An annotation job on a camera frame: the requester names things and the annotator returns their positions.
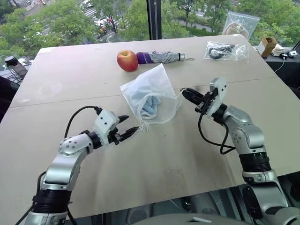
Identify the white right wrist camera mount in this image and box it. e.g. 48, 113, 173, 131
206, 76, 228, 118

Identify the black wire stand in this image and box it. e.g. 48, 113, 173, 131
4, 60, 32, 83

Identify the small cardboard box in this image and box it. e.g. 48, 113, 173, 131
258, 36, 278, 58

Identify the black round cap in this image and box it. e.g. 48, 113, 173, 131
4, 55, 19, 67

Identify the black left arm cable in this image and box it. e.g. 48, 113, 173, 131
64, 105, 103, 139

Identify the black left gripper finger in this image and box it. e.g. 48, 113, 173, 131
120, 126, 141, 143
116, 114, 130, 126

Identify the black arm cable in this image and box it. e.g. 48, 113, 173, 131
197, 112, 236, 155
64, 105, 103, 139

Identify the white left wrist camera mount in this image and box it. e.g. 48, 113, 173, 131
93, 108, 120, 148

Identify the clear bag with black items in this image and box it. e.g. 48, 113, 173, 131
203, 40, 250, 62

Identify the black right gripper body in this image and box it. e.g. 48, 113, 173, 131
195, 91, 218, 117

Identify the folded silver purple umbrella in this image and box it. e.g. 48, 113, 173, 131
135, 51, 195, 65

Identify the red apple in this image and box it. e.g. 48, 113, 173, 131
116, 49, 140, 73

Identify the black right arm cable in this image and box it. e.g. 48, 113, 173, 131
197, 112, 236, 155

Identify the black window post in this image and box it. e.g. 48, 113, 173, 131
146, 0, 163, 41

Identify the clear zip bag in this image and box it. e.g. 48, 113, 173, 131
222, 10, 261, 39

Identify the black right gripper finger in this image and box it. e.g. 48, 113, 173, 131
182, 93, 203, 106
181, 88, 206, 99

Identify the white drawstring bag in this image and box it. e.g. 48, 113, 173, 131
119, 63, 186, 134

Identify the white charger with cable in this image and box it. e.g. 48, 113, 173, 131
273, 50, 298, 74

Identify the white crumpled cloth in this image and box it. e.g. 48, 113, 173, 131
271, 44, 285, 57

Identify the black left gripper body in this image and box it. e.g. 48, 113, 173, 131
108, 127, 121, 146

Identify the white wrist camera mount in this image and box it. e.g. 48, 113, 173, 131
206, 76, 228, 118
93, 108, 120, 148

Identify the light blue cloth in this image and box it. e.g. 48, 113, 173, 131
141, 94, 163, 118

